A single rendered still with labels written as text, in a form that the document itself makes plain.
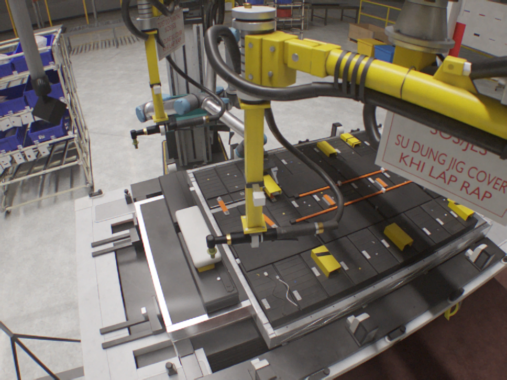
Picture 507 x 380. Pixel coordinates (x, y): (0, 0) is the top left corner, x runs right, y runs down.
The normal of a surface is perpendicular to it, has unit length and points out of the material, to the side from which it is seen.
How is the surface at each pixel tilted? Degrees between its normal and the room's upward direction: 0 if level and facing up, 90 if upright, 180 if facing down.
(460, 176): 90
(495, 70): 110
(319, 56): 90
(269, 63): 90
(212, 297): 0
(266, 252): 0
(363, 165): 0
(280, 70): 90
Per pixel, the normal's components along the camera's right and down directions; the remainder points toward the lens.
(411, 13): -0.79, 0.17
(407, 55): -0.85, 0.33
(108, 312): 0.00, -0.78
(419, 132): -0.68, 0.46
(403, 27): -0.91, 0.03
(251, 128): 0.16, 0.62
